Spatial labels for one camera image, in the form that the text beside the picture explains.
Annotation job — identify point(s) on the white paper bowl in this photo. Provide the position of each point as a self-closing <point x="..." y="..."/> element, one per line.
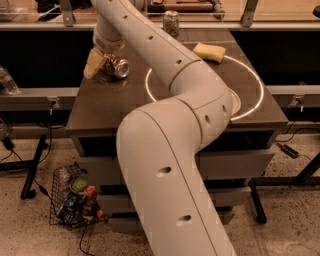
<point x="236" y="102"/>

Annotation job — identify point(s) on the clear plastic bottle in basket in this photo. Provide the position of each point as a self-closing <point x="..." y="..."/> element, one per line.
<point x="64" y="179"/>

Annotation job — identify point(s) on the blue snack bag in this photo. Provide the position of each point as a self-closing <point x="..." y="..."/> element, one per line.
<point x="68" y="213"/>

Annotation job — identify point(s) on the green lid cup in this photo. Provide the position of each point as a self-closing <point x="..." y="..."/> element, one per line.
<point x="78" y="184"/>

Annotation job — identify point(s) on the clear plastic bottle left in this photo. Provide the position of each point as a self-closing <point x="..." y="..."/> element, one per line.
<point x="7" y="82"/>

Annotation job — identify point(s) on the black table leg left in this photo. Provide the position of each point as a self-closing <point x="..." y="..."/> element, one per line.
<point x="30" y="165"/>

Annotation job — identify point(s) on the grey drawer cabinet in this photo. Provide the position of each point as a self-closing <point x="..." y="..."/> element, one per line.
<point x="102" y="103"/>

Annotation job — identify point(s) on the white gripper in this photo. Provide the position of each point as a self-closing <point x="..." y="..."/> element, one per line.
<point x="104" y="44"/>

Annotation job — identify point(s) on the black table leg right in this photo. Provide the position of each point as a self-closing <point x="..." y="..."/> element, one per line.
<point x="305" y="178"/>

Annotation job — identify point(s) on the bottom grey drawer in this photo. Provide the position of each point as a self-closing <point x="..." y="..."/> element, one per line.
<point x="127" y="222"/>

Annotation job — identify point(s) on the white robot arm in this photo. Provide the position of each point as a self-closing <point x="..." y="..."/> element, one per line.
<point x="157" y="143"/>

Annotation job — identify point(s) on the green white soda can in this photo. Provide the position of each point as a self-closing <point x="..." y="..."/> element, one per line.
<point x="171" y="23"/>

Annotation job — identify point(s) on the black table leg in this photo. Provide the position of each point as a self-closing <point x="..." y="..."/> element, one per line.
<point x="30" y="165"/>
<point x="305" y="178"/>

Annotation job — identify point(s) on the metal railing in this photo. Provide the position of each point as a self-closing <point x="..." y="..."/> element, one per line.
<point x="268" y="15"/>

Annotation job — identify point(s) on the black power adapter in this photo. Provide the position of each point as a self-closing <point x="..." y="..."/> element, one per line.
<point x="289" y="151"/>

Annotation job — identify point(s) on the top grey drawer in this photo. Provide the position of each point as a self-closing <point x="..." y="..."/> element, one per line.
<point x="212" y="166"/>

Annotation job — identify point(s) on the orange snack bag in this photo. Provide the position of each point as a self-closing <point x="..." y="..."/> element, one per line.
<point x="90" y="207"/>

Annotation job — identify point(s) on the orange soda can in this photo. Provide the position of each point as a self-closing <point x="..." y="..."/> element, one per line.
<point x="116" y="66"/>

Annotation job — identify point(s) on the yellow sponge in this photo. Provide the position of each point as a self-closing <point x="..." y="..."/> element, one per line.
<point x="210" y="52"/>

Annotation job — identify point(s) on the wire basket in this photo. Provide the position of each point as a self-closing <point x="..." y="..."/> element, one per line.
<point x="58" y="199"/>

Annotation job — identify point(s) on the grey drawer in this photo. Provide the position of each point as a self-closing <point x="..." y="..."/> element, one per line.
<point x="222" y="198"/>
<point x="127" y="222"/>
<point x="212" y="166"/>

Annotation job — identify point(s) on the middle grey drawer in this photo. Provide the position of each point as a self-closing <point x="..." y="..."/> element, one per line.
<point x="222" y="198"/>

